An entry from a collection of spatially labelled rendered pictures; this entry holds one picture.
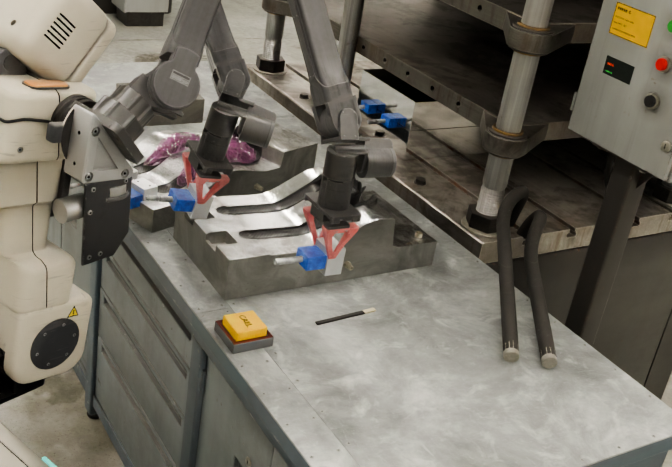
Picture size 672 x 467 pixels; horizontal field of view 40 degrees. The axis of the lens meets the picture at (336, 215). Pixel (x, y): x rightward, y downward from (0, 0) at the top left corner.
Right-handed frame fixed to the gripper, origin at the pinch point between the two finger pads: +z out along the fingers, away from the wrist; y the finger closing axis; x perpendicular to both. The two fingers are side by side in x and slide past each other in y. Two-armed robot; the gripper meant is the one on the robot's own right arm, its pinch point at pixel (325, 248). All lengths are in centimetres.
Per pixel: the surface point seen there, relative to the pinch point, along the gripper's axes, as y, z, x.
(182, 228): 31.7, 10.7, 14.5
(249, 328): -4.9, 11.7, 16.1
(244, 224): 23.1, 6.3, 4.9
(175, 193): 28.9, 1.1, 18.1
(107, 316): 70, 56, 15
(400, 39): 95, -11, -77
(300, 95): 116, 14, -58
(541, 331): -22.0, 10.8, -38.0
